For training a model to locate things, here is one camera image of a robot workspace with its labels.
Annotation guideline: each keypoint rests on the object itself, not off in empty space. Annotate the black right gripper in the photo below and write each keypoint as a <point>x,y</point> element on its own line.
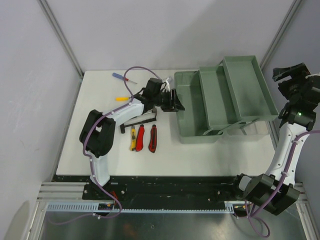
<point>298,73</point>

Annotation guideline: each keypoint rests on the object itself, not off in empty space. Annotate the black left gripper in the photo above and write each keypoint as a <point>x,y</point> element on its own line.
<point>174,102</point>

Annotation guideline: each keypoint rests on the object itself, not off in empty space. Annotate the green toolbox with clear lid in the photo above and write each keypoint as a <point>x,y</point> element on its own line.
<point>218,99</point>

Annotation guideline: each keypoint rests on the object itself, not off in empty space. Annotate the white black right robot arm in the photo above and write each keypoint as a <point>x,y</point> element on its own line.
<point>274,190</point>

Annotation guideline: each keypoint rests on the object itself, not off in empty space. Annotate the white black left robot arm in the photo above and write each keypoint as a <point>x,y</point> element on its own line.
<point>97,135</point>

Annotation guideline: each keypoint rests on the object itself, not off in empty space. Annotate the black hacksaw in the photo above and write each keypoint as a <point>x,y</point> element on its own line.
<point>148,117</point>

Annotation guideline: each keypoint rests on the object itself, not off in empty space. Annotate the red black utility knife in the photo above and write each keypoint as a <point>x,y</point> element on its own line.
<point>153,139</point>

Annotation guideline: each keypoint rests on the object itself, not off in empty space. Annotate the yellow utility knife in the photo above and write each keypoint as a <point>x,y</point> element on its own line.
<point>133,138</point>

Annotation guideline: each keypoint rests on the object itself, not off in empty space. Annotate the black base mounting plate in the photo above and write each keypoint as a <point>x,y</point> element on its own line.
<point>218,187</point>

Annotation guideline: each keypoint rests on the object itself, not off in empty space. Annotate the yellow handled screwdriver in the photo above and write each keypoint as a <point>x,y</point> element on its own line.
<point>122,99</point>

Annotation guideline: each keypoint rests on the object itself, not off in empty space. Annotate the aluminium frame post right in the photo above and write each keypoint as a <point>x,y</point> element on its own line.
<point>281,32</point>

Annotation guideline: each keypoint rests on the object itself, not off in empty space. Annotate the aluminium frame post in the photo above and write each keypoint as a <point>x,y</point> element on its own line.
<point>50,16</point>
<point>281,32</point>

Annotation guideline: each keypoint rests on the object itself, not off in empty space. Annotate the blue handled screwdriver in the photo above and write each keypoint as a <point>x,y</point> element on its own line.
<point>118,76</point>

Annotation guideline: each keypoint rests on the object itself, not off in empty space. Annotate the grey slotted cable duct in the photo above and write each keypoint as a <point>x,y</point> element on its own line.
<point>226,207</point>

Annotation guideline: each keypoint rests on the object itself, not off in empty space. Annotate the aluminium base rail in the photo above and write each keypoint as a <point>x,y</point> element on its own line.
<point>61,191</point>

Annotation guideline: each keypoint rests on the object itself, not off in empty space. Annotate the aluminium frame post left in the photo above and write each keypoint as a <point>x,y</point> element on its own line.
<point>50,16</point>

